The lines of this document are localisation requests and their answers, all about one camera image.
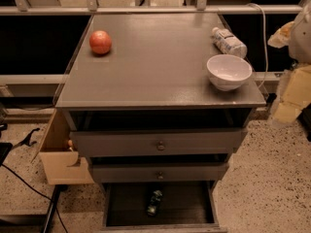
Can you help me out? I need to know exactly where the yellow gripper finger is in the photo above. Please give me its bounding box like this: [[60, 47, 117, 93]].
[[271, 65, 311, 124], [268, 21, 294, 49]]

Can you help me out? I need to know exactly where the green soda can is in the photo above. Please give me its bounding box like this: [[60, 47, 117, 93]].
[[147, 189, 163, 216]]

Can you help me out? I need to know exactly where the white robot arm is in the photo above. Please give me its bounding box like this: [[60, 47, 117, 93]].
[[268, 3, 311, 124]]

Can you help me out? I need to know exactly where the grey top drawer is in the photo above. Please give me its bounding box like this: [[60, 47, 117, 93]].
[[70, 128, 247, 157]]

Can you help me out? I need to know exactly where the grey middle drawer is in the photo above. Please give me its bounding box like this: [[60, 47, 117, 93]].
[[90, 163, 228, 183]]

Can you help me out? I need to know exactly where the grey wooden drawer cabinet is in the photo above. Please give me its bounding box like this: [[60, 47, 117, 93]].
[[55, 13, 267, 233]]

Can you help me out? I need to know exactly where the grey open bottom drawer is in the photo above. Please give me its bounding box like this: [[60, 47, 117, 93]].
[[103, 182, 227, 233]]

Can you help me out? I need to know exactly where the clear plastic water bottle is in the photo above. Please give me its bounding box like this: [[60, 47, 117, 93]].
[[212, 27, 247, 58]]

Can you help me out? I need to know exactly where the white ceramic bowl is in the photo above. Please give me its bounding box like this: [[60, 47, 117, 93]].
[[206, 54, 253, 91]]

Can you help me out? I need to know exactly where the red apple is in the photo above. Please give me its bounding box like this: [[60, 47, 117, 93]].
[[89, 30, 112, 54]]

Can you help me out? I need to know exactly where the light wooden side box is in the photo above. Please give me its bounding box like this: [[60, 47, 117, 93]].
[[38, 111, 93, 184]]

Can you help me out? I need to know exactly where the black clamp tool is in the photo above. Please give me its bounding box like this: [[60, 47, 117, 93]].
[[13, 128, 39, 149]]

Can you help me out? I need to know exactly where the white cable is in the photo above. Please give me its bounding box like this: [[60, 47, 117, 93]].
[[246, 2, 270, 90]]

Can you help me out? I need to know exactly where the metal railing frame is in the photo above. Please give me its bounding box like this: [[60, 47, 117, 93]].
[[0, 0, 311, 17]]

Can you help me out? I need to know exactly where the black floor cable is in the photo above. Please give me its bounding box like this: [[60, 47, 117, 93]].
[[0, 162, 70, 233]]

